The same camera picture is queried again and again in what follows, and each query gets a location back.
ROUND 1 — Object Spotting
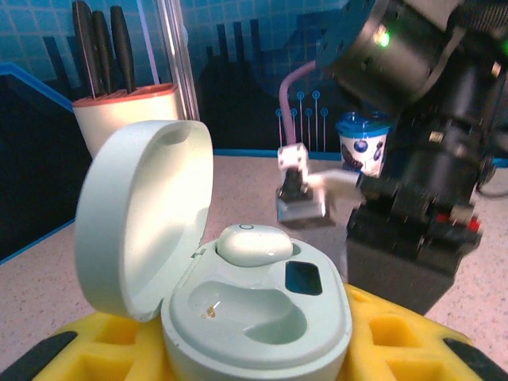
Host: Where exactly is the white cup blue lid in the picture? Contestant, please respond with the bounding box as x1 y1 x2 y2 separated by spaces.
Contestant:
335 110 394 178

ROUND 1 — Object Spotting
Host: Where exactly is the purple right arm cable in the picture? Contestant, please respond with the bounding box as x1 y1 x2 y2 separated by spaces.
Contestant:
277 59 318 150

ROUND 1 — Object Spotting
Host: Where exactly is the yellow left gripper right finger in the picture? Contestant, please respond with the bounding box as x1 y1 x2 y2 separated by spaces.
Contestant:
337 283 508 381

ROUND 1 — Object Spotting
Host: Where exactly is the beige knife block orange top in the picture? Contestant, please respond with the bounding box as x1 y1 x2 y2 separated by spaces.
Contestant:
71 82 187 160

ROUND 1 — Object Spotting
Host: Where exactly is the mint earbuds charging case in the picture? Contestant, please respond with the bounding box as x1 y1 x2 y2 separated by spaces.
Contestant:
74 119 353 381

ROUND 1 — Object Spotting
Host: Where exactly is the black knife handle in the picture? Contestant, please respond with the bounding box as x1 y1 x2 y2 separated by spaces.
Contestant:
91 10 117 95
110 5 136 94
72 0 100 98

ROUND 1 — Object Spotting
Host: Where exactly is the small white wireless earbud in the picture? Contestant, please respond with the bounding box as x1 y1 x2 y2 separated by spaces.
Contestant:
216 223 294 267

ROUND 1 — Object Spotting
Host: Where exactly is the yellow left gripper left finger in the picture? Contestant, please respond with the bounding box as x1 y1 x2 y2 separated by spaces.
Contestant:
0 309 175 381

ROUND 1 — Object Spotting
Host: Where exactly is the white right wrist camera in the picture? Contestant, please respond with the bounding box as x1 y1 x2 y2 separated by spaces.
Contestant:
275 141 366 230

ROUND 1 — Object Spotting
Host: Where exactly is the aluminium frame post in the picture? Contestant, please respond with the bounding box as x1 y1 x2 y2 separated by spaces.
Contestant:
156 0 200 122

